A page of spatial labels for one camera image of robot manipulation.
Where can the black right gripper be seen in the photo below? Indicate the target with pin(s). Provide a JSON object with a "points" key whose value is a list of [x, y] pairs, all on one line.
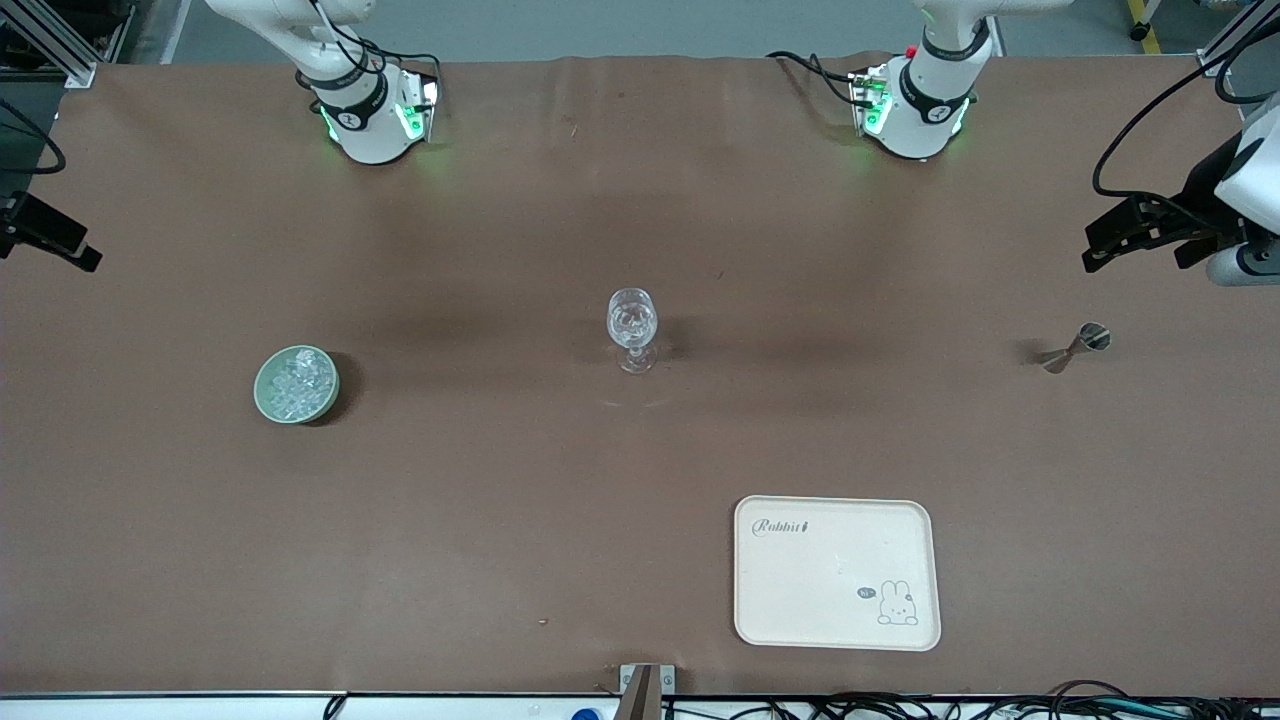
{"points": [[28, 222]]}

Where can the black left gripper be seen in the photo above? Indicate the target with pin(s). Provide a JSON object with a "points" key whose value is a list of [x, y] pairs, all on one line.
{"points": [[1196, 197]]}

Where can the steel double jigger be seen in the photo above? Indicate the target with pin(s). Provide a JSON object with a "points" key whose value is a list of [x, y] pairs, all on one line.
{"points": [[1090, 338]]}

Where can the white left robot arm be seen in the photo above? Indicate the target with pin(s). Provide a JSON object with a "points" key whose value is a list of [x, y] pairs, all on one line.
{"points": [[925, 120]]}

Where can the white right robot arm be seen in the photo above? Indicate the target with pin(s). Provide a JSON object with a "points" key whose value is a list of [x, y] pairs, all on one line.
{"points": [[365, 130]]}

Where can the clear ice cube heap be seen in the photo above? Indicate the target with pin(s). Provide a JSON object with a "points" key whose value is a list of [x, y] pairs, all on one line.
{"points": [[298, 382]]}

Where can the clear wine glass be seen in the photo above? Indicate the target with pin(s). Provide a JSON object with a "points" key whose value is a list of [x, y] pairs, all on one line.
{"points": [[632, 320]]}

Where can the green round bowl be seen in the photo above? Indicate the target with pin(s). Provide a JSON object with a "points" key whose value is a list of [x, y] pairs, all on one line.
{"points": [[262, 400]]}

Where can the cream rabbit print tray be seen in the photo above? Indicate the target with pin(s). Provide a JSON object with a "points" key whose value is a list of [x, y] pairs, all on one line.
{"points": [[820, 590]]}

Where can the brown table cover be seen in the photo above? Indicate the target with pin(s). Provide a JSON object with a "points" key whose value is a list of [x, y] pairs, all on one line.
{"points": [[500, 500]]}

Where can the aluminium frame profile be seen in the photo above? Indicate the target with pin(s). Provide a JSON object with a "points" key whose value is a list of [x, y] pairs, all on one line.
{"points": [[1215, 62], [70, 65]]}

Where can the grey metal bracket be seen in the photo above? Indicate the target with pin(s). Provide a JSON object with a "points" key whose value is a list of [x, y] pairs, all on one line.
{"points": [[628, 678]]}

